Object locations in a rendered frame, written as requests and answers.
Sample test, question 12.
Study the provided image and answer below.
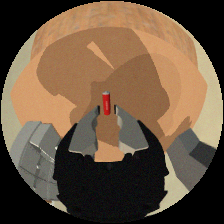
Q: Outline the red aa battery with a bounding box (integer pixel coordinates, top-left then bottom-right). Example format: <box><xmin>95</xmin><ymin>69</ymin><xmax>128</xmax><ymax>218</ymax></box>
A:
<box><xmin>102</xmin><ymin>91</ymin><xmax>111</xmax><ymax>115</ymax></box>

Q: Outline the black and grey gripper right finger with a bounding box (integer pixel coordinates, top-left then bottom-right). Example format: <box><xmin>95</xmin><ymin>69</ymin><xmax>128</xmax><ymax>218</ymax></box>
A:
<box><xmin>114</xmin><ymin>105</ymin><xmax>169</xmax><ymax>177</ymax></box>

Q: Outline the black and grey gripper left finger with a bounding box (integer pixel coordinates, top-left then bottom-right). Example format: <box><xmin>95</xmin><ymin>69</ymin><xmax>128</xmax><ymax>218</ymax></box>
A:
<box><xmin>53</xmin><ymin>105</ymin><xmax>100</xmax><ymax>181</ymax></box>

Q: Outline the white chest of drawers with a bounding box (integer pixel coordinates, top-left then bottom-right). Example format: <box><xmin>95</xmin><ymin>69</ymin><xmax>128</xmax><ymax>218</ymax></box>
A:
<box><xmin>9</xmin><ymin>121</ymin><xmax>60</xmax><ymax>201</ymax></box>

